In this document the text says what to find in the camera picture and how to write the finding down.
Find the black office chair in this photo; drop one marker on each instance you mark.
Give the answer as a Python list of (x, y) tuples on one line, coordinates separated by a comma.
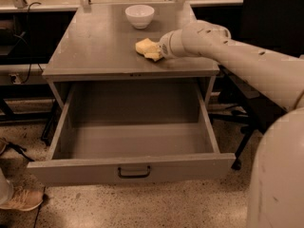
[(272, 24)]

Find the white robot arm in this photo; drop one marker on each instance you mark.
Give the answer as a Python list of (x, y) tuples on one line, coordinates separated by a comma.
[(276, 197)]

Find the grey trouser leg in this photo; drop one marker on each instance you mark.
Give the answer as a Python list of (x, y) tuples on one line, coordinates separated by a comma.
[(6, 189)]

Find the black tripod leg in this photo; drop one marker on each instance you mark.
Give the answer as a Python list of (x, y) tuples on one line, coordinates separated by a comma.
[(5, 145)]

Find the yellow sponge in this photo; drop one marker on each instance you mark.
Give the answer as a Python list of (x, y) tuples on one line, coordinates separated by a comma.
[(149, 49)]

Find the wall power outlet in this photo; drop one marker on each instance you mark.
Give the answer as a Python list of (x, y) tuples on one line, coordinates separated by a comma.
[(15, 79)]

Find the white ceramic bowl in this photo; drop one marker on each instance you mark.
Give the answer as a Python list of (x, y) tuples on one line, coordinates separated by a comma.
[(139, 16)]

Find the grey open top drawer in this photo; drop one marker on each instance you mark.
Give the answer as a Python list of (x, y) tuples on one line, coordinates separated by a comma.
[(106, 125)]

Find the black drawer handle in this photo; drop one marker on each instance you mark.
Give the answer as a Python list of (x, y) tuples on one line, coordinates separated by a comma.
[(134, 173)]

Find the grey metal cabinet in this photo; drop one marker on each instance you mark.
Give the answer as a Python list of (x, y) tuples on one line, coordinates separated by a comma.
[(100, 45)]

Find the tan sneaker shoe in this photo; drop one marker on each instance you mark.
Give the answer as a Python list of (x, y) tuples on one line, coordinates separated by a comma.
[(23, 200)]

